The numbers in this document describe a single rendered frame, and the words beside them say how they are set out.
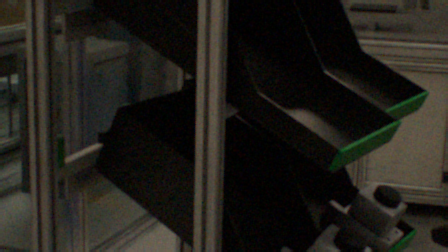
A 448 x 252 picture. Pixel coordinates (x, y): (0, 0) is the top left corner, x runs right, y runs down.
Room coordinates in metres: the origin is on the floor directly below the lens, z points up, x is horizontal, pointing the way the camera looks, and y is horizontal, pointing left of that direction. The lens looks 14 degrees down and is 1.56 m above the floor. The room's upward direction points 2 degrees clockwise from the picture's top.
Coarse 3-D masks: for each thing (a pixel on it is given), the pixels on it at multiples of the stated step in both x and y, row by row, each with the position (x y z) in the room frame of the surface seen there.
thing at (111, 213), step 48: (0, 0) 1.62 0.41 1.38; (0, 48) 1.63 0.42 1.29; (96, 48) 1.64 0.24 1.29; (0, 96) 1.63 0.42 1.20; (96, 96) 1.64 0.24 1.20; (0, 144) 1.63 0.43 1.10; (0, 192) 1.63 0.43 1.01; (96, 192) 1.63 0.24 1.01; (0, 240) 1.63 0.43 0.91; (96, 240) 1.63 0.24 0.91
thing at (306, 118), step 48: (96, 0) 0.83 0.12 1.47; (144, 0) 0.80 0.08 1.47; (192, 0) 0.78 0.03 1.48; (240, 0) 0.90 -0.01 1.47; (288, 0) 0.87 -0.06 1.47; (192, 48) 0.78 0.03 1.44; (240, 48) 0.75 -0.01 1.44; (288, 48) 0.87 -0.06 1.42; (240, 96) 0.75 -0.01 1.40; (288, 96) 0.81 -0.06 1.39; (336, 96) 0.84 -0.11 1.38; (288, 144) 0.72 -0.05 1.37; (336, 144) 0.75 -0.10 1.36; (384, 144) 0.80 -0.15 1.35
